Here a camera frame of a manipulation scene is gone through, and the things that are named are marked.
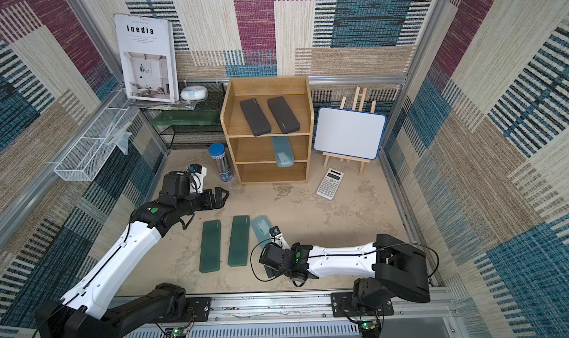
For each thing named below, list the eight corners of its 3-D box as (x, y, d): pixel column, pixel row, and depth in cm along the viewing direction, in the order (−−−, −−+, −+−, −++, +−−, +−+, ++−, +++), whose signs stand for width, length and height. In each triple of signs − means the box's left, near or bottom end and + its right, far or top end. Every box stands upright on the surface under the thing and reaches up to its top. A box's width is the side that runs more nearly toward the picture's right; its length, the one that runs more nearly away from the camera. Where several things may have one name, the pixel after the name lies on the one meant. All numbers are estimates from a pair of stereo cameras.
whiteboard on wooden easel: (342, 185, 105) (356, 141, 83) (309, 154, 117) (313, 109, 95) (382, 158, 115) (404, 112, 93) (348, 132, 128) (360, 87, 106)
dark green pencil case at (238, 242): (225, 266, 84) (224, 264, 82) (233, 218, 97) (232, 215, 95) (247, 266, 84) (246, 264, 82) (252, 218, 97) (251, 215, 95)
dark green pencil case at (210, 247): (200, 274, 83) (198, 272, 81) (204, 224, 95) (203, 221, 93) (219, 270, 83) (218, 268, 81) (221, 222, 96) (219, 219, 94)
